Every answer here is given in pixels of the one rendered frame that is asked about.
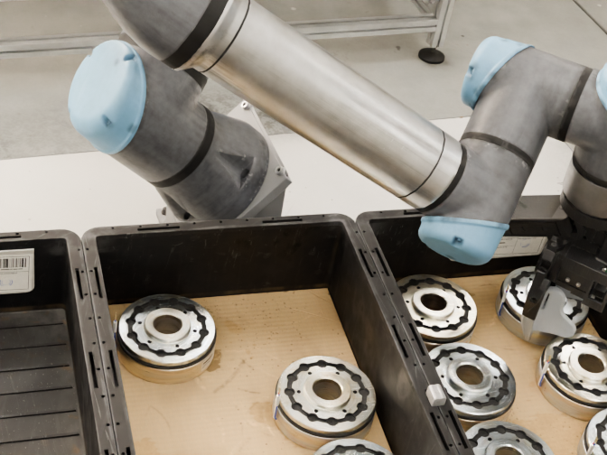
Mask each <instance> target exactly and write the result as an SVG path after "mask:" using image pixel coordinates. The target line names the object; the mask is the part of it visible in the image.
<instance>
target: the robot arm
mask: <svg viewBox="0 0 607 455"><path fill-rule="evenodd" d="M102 2H103V4H104V5H105V7H106V8H107V10H108V11H109V12H110V14H111V15H112V16H113V17H114V19H115V20H116V21H117V23H118V24H119V25H120V26H121V28H122V29H123V31H122V32H121V33H120V35H119V38H118V40H111V41H107V42H103V43H101V44H100V45H99V46H97V47H96V48H95V49H94V50H93V52H92V55H91V56H90V55H88V56H87V57H86V58H85V59H84V61H83V62H82V63H81V64H80V66H79V68H78V70H77V72H76V74H75V76H74V79H73V81H72V83H71V87H70V93H69V103H68V108H69V112H70V121H71V122H72V124H73V126H74V128H75V129H76V130H77V132H78V133H79V134H81V135H82V136H83V137H85V138H86V139H87V140H88V141H90V142H91V144H92V145H93V146H94V147H95V148H96V149H97V150H99V151H100V152H102V153H105V154H108V155H109V156H110V157H112V158H113V159H115V160H116V161H118V162H119V163H121V164H123V165H124V166H125V167H126V168H127V169H129V170H130V171H132V172H134V173H135V174H137V175H138V176H140V177H141V178H142V179H144V180H146V181H148V182H149V183H150V184H152V185H153V186H154V187H155V189H156V190H157V192H158V193H159V194H160V196H161V197H162V199H163V201H164V202H165V204H166V205H167V207H168V208H169V210H170V211H171V212H172V214H173V215H174V216H175V217H176V218H177V219H179V220H180V221H181V222H189V221H204V220H220V219H235V218H236V217H238V216H239V215H240V214H241V213H242V212H243V211H244V210H245V209H246V208H247V207H248V206H249V204H250V203H251V202H252V201H253V199H254V198H255V197H256V195H257V194H258V192H259V190H260V188H261V186H262V184H263V182H264V179H265V177H266V172H267V168H268V163H269V151H268V146H267V142H266V139H265V137H264V136H262V134H261V133H260V132H258V131H257V130H256V128H254V127H253V126H252V125H250V124H249V123H247V122H245V121H243V120H240V119H237V118H234V117H231V116H226V115H223V114H220V113H217V112H213V111H210V110H209V109H208V108H206V107H205V106H204V105H203V104H202V103H200V102H199V101H198V99H199V97H200V95H201V92H202V91H203V89H204V87H205V85H206V84H207V81H208V79H209V78H210V79H212V80H213V81H215V82H216V83H218V84H220V85H221V86H222V87H223V88H225V89H227V90H229V91H230V92H232V93H233V94H235V95H236V96H238V97H240V98H242V99H243V100H245V101H246V102H248V103H249V104H250V105H252V106H253V107H255V108H257V109H259V110H260V111H262V112H263V113H265V114H266V115H268V116H270V117H272V118H273V119H274V120H276V121H277V122H279V123H280V124H282V125H284V126H286V127H287V128H289V129H290V130H292V131H293V132H295V133H297V134H298V135H300V136H301V137H302V138H304V139H306V140H307V141H309V142H310V143H312V144H314V145H316V146H317V147H319V148H320V149H322V150H323V151H325V152H326V153H328V154H329V155H331V156H332V157H334V158H336V159H337V160H339V161H340V162H342V163H344V164H346V165H347V166H349V167H350V168H351V169H352V170H354V171H356V172H358V173H359V174H361V175H362V176H364V177H366V178H367V179H369V180H370V181H372V182H374V183H376V184H377V185H378V186H379V187H381V188H382V189H384V190H386V191H388V192H389V193H391V194H392V195H394V196H396V197H397V198H399V199H400V200H402V201H404V202H405V203H406V204H408V205H409V206H411V207H413V208H415V209H416V210H418V211H419V212H421V213H422V214H424V215H425V216H424V217H422V218H421V222H422V223H421V226H420V228H419V230H418V235H419V237H420V239H421V240H422V242H424V243H425V244H426V245H427V246H428V247H429V248H431V249H432V250H434V251H435V252H436V253H438V254H440V255H443V256H445V257H448V258H450V259H452V260H454V261H457V262H460V263H463V264H467V265H484V264H486V263H488V262H489V261H490V260H491V259H492V257H493V255H494V253H495V251H496V249H497V247H498V245H499V243H500V240H501V239H502V237H547V239H548V240H547V242H546V244H545V246H544V248H543V250H542V252H541V254H540V257H539V258H538V261H537V265H536V268H535V271H534V273H535V274H536V275H535V278H534V280H533V282H532V284H531V286H530V289H529V291H528V296H527V298H526V301H525V304H524V308H523V311H522V316H521V328H522V332H523V336H524V339H526V340H528V341H530V339H531V336H532V334H533V331H534V330H538V331H542V332H545V333H549V334H553V335H557V336H560V337H564V338H571V337H572V336H573V335H574V334H575V332H576V326H575V325H574V323H573V322H572V321H571V320H570V319H569V318H568V317H567V316H566V315H565V313H564V306H565V301H566V297H568V298H572V299H576V300H580V301H582V304H584V305H586V306H588V307H590V308H592V309H594V310H596V311H599V312H602V311H603V308H604V306H605V304H606V302H607V293H606V294H605V292H606V290H607V62H606V63H605V65H604V66H603V68H602V69H601V70H598V69H596V68H594V69H592V68H588V67H586V66H584V65H582V64H579V63H576V62H573V61H570V60H567V59H564V58H561V57H558V56H555V55H554V54H551V53H548V52H545V51H541V50H539V49H536V48H535V46H533V45H531V44H525V43H521V42H516V41H512V40H510V39H504V38H500V37H498V36H491V37H489V38H487V39H485V40H484V41H483V42H482V43H481V44H480V45H479V47H478V48H477V50H476V52H475V53H474V54H473V56H472V60H471V62H470V64H469V68H468V70H467V72H466V74H465V77H464V80H463V84H462V91H461V100H462V102H463V104H464V105H465V106H467V107H470V108H471V109H472V110H473V112H472V115H471V117H470V119H469V122H468V124H467V126H466V127H465V129H464V131H463V134H462V137H461V139H460V141H457V140H456V139H455V138H453V137H452V136H450V135H449V134H447V133H446V132H445V131H444V130H442V129H441V128H439V127H438V126H436V125H435V124H433V123H432V122H430V121H429V120H427V119H426V118H424V117H423V116H421V115H419V114H418V113H417V112H416V111H415V110H413V109H412V108H410V107H408V106H407V105H405V104H404V103H403V102H401V101H400V100H398V99H397V98H395V97H393V96H392V95H390V94H389V93H387V92H386V90H384V89H383V88H381V87H379V86H378V85H376V84H375V83H373V82H372V81H371V80H369V79H367V78H366V77H364V76H363V75H361V74H360V73H358V72H357V71H356V70H355V69H353V68H352V67H350V66H349V65H347V64H346V63H344V62H343V61H341V60H340V59H338V58H337V57H335V56H334V55H332V54H331V53H329V52H328V51H326V50H325V49H324V48H323V47H321V46H320V45H318V44H317V43H315V42H313V41H312V40H310V39H309V38H308V37H306V36H305V35H303V34H302V33H300V32H298V31H297V30H296V29H295V28H293V27H292V26H291V25H289V24H288V23H286V22H284V21H283V20H281V19H280V18H278V17H277V16H276V15H274V14H272V13H271V12H269V11H268V10H266V9H265V8H264V7H263V6H261V5H260V4H258V3H257V2H255V1H254V0H102ZM547 137H551V138H553V139H556V140H558V141H561V142H564V143H565V142H567V143H569V144H574V145H575V147H574V152H573V154H572V157H571V160H570V163H569V165H568V168H567V171H566V173H565V177H564V180H563V189H562V192H561V195H522V192H523V190H524V189H525V186H526V184H527V182H528V178H529V176H530V174H531V173H532V170H533V168H534V167H535V164H536V162H537V159H538V156H539V155H540V153H541V151H542V148H543V146H544V144H545V142H546V139H547ZM594 282H595V284H594V286H593V283H594ZM592 286H593V288H592ZM604 294H605V297H604V299H603V301H602V302H599V301H597V300H595V299H594V298H595V296H597V297H599V298H601V299H602V298H603V296H604ZM545 301H546V306H545V304H544V303H545Z"/></svg>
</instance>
